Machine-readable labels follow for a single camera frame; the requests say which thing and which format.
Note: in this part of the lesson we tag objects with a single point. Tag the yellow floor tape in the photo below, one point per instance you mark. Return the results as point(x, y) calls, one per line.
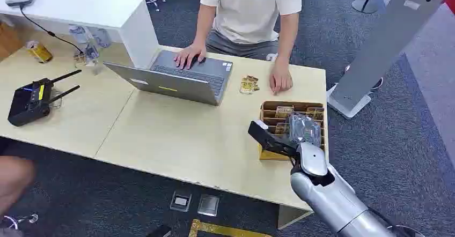
point(220, 230)

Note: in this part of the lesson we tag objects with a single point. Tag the cardboard box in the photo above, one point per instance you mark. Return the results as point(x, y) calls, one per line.
point(9, 41)

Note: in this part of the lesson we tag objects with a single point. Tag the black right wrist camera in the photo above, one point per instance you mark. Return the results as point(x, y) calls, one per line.
point(268, 137)

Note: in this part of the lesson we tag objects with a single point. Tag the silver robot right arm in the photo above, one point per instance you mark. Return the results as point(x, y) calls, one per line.
point(334, 203)

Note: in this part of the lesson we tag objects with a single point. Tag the person's right hand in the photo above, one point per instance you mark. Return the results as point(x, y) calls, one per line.
point(188, 55)

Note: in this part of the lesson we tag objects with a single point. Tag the grey kiosk stand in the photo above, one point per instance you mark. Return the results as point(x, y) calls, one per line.
point(384, 47)

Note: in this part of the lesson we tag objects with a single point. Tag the white desk shelf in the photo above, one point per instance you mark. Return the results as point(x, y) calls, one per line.
point(89, 11)

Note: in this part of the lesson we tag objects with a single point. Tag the black remote controller with antennas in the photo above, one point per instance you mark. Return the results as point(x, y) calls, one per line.
point(30, 102)

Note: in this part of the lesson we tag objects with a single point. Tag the gold card stack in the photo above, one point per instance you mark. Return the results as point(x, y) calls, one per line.
point(249, 85)

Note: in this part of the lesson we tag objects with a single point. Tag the person's hand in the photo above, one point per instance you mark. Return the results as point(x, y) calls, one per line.
point(188, 55)
point(280, 77)

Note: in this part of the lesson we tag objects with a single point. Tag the clear card case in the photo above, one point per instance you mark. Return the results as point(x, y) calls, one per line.
point(208, 205)
point(181, 201)

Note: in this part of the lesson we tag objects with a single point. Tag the person's left hand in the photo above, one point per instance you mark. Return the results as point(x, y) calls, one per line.
point(280, 77)

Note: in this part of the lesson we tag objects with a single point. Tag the wooden card box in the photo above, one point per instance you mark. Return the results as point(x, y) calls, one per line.
point(270, 155)

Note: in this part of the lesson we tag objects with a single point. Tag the grey laptop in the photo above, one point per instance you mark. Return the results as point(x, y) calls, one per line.
point(185, 82)

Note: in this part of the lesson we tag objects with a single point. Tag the pale desk leg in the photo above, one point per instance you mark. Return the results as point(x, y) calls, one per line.
point(293, 217)

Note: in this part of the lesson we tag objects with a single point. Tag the person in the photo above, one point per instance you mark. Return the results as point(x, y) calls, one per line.
point(249, 11)

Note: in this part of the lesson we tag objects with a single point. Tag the seated person's knee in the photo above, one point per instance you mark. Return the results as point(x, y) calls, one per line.
point(14, 182)

